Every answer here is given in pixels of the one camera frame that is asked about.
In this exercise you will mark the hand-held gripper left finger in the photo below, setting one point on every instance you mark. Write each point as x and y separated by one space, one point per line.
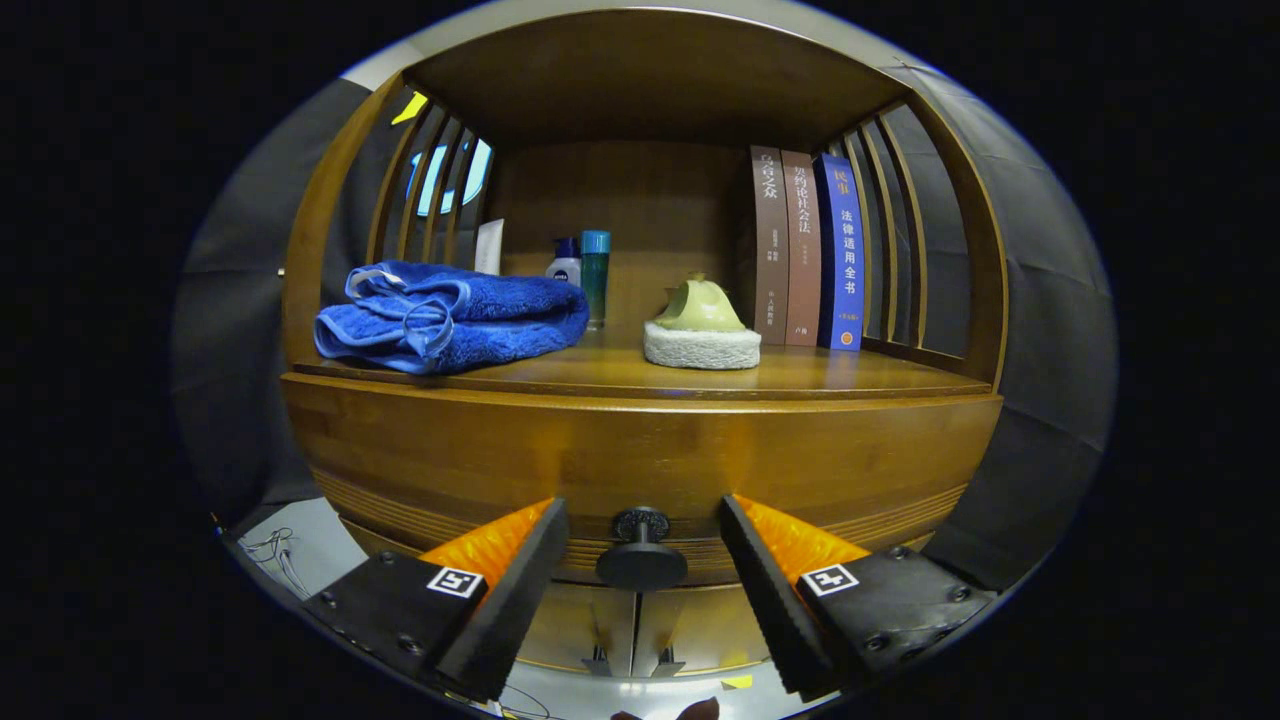
520 600

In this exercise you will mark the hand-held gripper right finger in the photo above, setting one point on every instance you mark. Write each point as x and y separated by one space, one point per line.
770 600

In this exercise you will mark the black drawer knob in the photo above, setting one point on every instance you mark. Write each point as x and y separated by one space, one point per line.
641 565

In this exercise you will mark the green scrub brush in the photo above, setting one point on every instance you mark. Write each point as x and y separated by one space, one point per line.
700 345

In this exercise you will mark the wooden cabinet door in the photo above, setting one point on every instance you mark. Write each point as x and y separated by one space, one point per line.
710 625
570 625

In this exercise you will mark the wooden countertop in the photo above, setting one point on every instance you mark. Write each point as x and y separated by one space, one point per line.
850 375

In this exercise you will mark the wooden cabinet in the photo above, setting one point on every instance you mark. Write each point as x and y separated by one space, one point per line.
650 80

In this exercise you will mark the yellow floor tape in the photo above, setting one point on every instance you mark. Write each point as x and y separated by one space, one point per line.
737 682

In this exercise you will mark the folded blue towel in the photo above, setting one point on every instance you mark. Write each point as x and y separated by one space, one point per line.
480 320

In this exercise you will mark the teal bottle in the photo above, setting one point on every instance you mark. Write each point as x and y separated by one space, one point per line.
595 280

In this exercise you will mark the white bottle with blue cap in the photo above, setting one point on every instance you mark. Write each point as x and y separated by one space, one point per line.
565 270

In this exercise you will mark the dark brown book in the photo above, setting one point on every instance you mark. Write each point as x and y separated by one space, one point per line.
770 250

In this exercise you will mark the reddish brown book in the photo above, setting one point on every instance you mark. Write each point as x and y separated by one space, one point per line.
802 250

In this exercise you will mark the white tube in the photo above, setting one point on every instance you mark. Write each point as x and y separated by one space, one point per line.
489 248

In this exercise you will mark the blue book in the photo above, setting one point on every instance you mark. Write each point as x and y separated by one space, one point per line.
840 250

